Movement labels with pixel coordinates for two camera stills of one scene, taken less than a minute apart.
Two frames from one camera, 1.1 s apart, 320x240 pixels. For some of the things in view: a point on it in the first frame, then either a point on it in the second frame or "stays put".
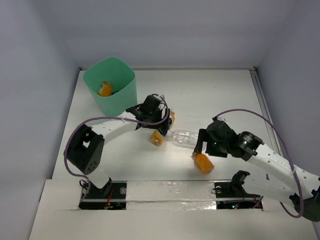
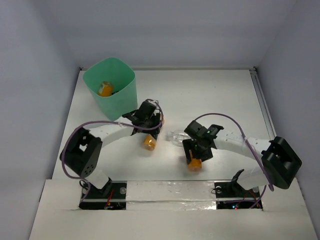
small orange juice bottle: x=203 y=163 to x=195 y=164
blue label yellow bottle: x=157 y=137 to x=149 y=142
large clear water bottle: x=183 y=137 stays put
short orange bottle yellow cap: x=105 y=89 stays put
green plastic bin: x=123 y=79 stays put
